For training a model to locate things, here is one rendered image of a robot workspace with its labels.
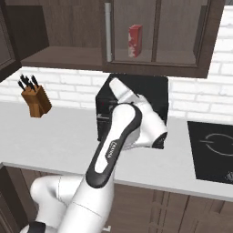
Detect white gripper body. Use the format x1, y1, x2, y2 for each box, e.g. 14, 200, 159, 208
108, 76, 138, 106

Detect glass cabinet door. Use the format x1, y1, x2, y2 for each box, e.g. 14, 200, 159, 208
101, 0, 227, 79

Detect dark wood cabinet door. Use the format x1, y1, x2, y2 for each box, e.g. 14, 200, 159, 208
0, 0, 22, 83

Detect black toaster oven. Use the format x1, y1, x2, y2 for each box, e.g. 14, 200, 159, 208
95, 73, 169, 149

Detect red and white box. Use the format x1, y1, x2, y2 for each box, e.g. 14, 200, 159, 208
127, 24, 144, 58

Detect wooden knife block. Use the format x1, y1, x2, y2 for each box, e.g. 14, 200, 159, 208
20, 85, 53, 119

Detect black hob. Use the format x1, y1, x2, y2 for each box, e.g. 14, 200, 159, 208
187, 120, 233, 185

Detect dark wood base cabinets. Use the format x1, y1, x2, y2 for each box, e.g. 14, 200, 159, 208
0, 164, 233, 233

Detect grey cabinet door handle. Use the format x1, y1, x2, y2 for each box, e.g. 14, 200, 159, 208
104, 2, 113, 63

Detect dark wood wall cabinet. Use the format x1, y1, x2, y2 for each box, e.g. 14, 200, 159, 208
5, 0, 227, 79

